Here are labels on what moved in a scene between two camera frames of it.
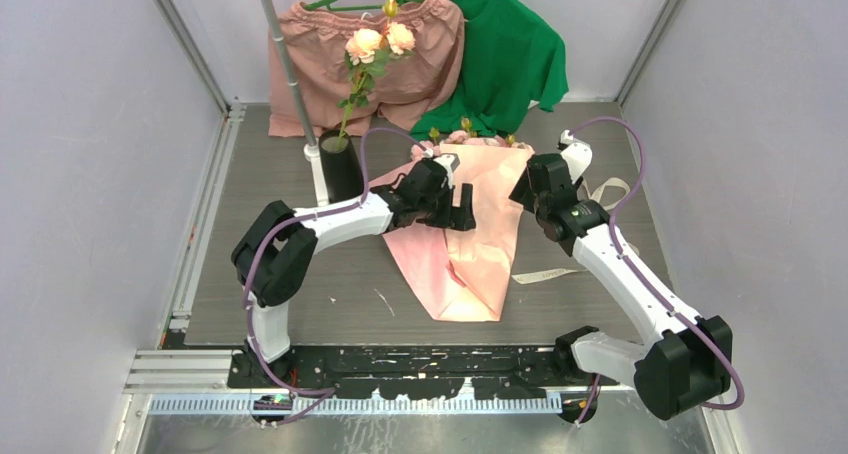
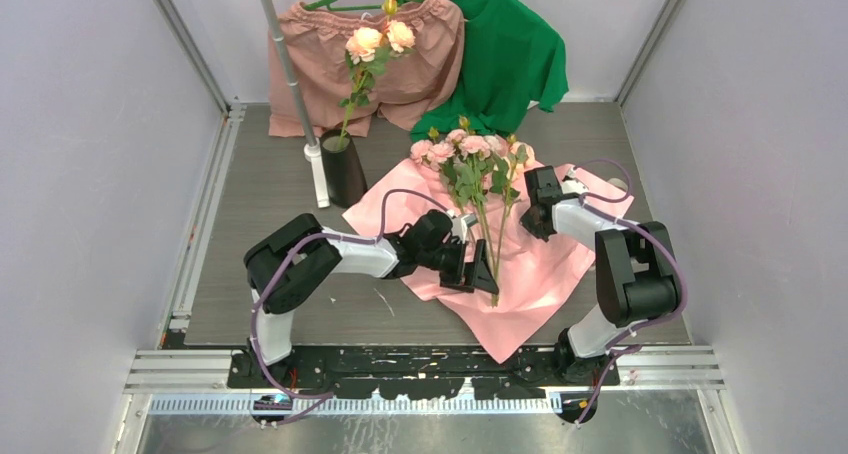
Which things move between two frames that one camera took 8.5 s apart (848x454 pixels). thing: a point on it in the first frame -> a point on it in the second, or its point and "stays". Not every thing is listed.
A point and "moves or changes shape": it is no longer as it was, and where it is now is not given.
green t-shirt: [510, 56] stays
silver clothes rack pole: [312, 152] stays
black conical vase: [343, 175] stays
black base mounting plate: [415, 372] stays
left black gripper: [458, 218] -> [467, 276]
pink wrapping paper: [462, 274] moves or changes shape
